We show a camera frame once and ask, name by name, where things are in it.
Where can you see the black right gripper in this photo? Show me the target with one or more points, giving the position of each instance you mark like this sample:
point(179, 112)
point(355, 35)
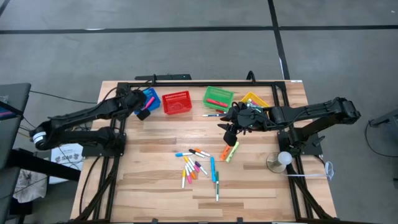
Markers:
point(248, 119)

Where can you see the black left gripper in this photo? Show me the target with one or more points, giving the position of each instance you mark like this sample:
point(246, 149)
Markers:
point(132, 99)

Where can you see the thin red white marker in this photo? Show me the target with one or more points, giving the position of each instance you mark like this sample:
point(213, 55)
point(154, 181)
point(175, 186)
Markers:
point(220, 111)

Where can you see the pink slim marker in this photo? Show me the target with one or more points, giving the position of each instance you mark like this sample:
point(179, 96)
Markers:
point(150, 102)

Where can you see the pink Expo dry-erase marker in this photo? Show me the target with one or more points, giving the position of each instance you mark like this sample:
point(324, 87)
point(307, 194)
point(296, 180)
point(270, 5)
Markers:
point(253, 101)

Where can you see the yellow-green highlighter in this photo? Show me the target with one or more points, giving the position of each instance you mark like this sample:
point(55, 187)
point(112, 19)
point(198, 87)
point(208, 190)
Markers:
point(232, 152)

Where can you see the orange highlighter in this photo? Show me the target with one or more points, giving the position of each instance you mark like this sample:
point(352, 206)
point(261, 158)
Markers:
point(224, 153)

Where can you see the teal thick marker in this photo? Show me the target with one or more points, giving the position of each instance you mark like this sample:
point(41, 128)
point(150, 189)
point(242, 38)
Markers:
point(213, 169)

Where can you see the thin green Expo marker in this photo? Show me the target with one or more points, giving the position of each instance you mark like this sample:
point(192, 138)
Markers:
point(217, 186)

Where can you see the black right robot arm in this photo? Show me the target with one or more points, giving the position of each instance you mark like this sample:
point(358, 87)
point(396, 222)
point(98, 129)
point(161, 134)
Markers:
point(311, 110)

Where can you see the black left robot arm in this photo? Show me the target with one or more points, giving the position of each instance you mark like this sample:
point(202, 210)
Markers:
point(77, 115)

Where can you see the thin blue white marker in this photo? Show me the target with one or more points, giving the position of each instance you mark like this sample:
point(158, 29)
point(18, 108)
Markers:
point(213, 115)

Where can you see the blue plastic basket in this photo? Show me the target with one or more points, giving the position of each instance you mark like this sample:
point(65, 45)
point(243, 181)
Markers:
point(155, 95)

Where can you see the green plastic basket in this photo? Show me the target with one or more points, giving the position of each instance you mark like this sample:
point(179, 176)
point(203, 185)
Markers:
point(217, 93)

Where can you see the yellow plastic basket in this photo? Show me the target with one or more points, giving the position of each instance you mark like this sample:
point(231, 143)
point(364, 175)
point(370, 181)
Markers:
point(259, 99)

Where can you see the black power strip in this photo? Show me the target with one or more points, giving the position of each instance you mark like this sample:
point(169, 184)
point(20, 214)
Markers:
point(168, 76)

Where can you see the small orange cap marker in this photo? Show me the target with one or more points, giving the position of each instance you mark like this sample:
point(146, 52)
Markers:
point(202, 152)
point(193, 175)

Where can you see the red plastic basket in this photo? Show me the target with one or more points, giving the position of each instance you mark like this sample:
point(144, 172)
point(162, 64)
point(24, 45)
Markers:
point(177, 102)

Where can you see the small black cap marker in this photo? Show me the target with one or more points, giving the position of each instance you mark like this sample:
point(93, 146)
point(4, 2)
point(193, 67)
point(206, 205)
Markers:
point(196, 153)

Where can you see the small purple cap marker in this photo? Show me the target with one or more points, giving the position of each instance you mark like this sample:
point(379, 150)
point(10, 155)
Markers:
point(200, 168)

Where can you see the small pink cap marker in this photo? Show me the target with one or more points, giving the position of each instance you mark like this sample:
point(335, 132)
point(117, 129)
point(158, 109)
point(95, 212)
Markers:
point(188, 177)
point(192, 163)

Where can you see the small light-blue cap marker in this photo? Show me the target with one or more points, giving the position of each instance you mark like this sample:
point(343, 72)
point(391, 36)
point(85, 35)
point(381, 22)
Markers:
point(183, 154)

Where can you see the small yellow cap marker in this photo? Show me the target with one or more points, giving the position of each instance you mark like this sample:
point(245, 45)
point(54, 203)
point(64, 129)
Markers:
point(186, 160)
point(183, 180)

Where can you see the brass base white bulb lamp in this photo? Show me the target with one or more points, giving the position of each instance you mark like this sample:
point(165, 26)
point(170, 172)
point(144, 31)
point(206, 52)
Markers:
point(284, 158)

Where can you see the white tape label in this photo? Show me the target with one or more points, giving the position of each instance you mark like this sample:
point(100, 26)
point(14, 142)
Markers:
point(296, 81)

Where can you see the white printed paper sheet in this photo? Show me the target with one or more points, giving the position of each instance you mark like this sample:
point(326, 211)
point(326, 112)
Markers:
point(66, 158)

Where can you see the black table clamp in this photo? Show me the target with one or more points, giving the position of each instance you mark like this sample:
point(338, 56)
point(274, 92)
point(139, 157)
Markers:
point(239, 221)
point(154, 221)

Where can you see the black beam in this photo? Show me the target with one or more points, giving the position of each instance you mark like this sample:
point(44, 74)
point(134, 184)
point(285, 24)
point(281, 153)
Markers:
point(46, 166)

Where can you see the dark grey side table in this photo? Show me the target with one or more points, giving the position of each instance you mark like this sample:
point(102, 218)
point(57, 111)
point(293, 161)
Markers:
point(12, 130)

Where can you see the white crumpled cloth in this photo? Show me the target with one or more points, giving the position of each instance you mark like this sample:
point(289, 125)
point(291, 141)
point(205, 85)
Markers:
point(29, 186)

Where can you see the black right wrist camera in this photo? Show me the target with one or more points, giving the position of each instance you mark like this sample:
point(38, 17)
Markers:
point(230, 138)

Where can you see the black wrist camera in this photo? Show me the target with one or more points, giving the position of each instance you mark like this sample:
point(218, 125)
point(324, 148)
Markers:
point(144, 114)
point(230, 138)

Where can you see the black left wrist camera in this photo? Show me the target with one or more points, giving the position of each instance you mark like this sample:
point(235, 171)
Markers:
point(144, 114)

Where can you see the black aluminium table frame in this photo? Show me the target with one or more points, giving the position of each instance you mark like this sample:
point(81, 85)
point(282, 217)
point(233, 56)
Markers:
point(192, 84)

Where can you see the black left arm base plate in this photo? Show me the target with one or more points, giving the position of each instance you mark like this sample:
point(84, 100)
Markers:
point(99, 153)

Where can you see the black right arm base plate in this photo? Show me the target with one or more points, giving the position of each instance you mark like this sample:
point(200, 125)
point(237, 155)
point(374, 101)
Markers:
point(311, 149)

